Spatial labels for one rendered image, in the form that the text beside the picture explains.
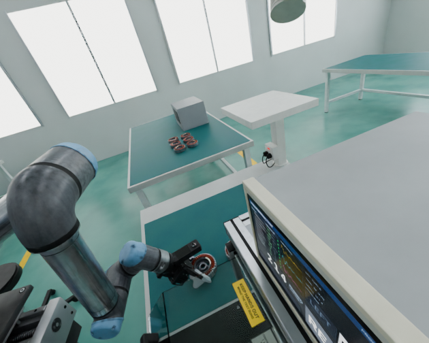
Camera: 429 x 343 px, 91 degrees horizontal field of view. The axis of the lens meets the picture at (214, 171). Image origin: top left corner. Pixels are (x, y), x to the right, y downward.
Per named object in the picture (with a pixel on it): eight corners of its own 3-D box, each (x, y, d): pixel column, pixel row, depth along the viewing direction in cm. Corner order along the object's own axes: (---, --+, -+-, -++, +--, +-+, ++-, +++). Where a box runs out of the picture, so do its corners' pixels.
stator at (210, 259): (199, 288, 81) (197, 283, 79) (186, 269, 89) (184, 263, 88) (223, 271, 85) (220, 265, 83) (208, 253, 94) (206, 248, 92)
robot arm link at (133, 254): (116, 248, 69) (133, 233, 67) (144, 256, 75) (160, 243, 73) (115, 271, 63) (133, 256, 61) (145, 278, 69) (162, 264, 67)
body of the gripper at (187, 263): (176, 272, 84) (152, 267, 77) (188, 254, 85) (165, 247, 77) (184, 287, 78) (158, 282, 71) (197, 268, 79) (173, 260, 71)
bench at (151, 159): (162, 250, 199) (126, 188, 161) (148, 169, 355) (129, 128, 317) (263, 205, 218) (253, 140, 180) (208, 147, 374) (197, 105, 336)
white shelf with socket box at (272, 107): (263, 203, 113) (250, 122, 89) (234, 173, 144) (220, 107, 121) (316, 179, 119) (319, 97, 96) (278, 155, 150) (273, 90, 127)
